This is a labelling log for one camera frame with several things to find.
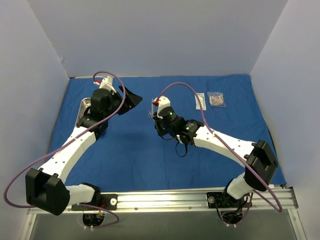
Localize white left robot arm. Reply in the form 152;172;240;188
25;87;143;216

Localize suture packets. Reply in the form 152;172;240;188
207;91;226;107

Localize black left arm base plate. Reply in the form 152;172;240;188
71;193;118;211

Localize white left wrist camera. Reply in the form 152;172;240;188
93;75;116;92

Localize blue surgical drape cloth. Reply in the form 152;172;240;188
64;74;272;192

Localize thin black cable loop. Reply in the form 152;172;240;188
174;139;188;158

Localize aluminium front rail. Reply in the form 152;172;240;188
29;185;298;216

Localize metal surgical instrument tray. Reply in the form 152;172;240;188
75;97;91;125

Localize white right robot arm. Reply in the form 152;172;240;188
152;105;278;207

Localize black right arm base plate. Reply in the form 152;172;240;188
206;191;250;209

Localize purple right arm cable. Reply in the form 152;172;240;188
154;82;283;225

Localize white sterile packet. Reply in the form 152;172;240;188
194;93;207;111

